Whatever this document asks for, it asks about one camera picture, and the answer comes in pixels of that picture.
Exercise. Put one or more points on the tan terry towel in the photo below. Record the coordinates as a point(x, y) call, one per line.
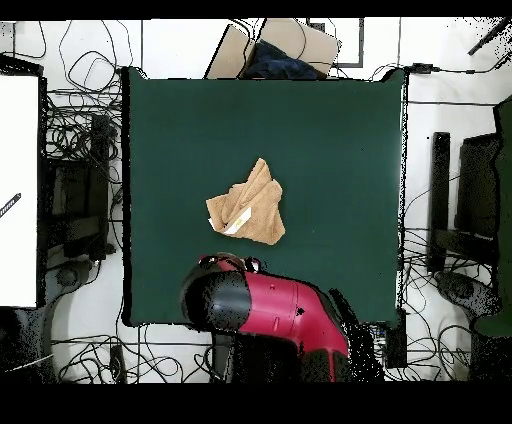
point(256, 200)

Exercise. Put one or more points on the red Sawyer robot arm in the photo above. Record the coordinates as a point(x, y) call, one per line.
point(280, 304)

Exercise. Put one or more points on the dark green table cloth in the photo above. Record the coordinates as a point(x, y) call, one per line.
point(200, 120)

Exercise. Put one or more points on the black power strip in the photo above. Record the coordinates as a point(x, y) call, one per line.
point(118, 364)

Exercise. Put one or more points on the black equipment rack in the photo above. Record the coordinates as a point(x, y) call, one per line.
point(80, 192)

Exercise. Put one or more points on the black box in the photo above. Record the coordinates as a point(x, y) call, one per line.
point(396, 344)

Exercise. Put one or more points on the dark blue clothing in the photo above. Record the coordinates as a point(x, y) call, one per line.
point(276, 64)

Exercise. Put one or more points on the black upright bar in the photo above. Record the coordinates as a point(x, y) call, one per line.
point(440, 192)

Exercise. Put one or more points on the black marker pen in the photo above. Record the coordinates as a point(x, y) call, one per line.
point(10, 204)

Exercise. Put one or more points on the white board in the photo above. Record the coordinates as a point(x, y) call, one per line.
point(18, 180)

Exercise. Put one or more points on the brown cardboard box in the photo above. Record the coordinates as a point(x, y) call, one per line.
point(300, 40)

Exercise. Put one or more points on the black power adapter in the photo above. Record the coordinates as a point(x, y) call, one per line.
point(422, 68)

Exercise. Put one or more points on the black rod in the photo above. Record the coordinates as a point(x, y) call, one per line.
point(490, 36)

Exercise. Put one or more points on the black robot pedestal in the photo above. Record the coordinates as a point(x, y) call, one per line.
point(224, 356)

